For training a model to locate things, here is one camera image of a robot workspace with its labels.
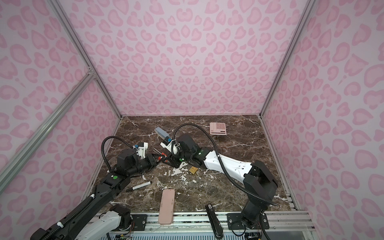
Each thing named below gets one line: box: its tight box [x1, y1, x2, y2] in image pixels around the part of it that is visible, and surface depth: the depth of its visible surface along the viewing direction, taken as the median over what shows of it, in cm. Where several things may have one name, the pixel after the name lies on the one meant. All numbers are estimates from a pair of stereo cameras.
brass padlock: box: [189, 166, 198, 175], surface depth 92 cm
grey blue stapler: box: [154, 126, 170, 140], surface depth 107 cm
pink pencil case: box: [158, 189, 175, 225], surface depth 78 cm
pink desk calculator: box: [209, 122, 227, 135], surface depth 112 cm
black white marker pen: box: [126, 181, 152, 192], surface depth 87 cm
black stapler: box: [205, 203, 224, 240], surface depth 72 cm
